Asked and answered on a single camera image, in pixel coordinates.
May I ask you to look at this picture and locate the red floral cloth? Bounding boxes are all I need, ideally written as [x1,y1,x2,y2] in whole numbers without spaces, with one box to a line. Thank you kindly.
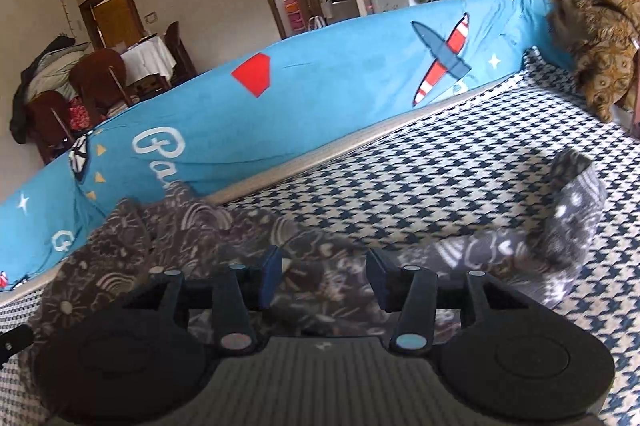
[67,98,93,131]

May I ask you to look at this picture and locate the houndstooth sofa seat cover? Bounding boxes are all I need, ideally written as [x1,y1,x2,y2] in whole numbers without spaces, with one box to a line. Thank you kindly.
[0,48,640,426]

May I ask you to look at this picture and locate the dark coat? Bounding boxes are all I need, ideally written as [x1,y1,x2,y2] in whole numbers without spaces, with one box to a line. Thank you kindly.
[9,34,76,144]

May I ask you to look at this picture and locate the brown patterned cushion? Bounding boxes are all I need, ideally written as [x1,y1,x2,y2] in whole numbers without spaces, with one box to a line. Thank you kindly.
[547,0,640,124]

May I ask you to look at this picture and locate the blue printed sofa cover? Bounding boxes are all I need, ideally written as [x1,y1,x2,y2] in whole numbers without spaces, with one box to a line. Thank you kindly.
[0,0,576,291]

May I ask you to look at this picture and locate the pink drawer unit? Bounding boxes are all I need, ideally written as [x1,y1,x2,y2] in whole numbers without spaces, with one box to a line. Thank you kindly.
[282,0,306,39]

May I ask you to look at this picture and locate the yellowish wooden door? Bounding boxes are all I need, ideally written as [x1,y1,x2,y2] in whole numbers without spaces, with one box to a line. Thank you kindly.
[79,0,146,51]

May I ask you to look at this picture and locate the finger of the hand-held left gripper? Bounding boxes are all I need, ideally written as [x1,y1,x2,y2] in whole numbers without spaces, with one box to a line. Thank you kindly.
[0,325,35,364]

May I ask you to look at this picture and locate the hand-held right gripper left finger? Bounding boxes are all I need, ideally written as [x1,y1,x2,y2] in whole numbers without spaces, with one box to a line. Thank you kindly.
[122,247,283,355]

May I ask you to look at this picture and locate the table with white tablecloth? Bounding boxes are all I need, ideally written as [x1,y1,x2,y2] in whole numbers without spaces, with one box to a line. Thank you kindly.
[117,34,178,99]

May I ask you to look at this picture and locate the wooden chair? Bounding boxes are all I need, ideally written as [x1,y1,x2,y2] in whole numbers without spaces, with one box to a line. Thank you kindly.
[164,22,198,79]
[25,90,78,164]
[69,48,136,121]

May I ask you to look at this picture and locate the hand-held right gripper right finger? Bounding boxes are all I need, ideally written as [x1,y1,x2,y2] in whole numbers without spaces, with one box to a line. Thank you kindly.
[366,250,531,355]

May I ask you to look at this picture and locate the grey patterned zip jacket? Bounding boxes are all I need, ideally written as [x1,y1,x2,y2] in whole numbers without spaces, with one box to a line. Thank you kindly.
[27,150,608,347]

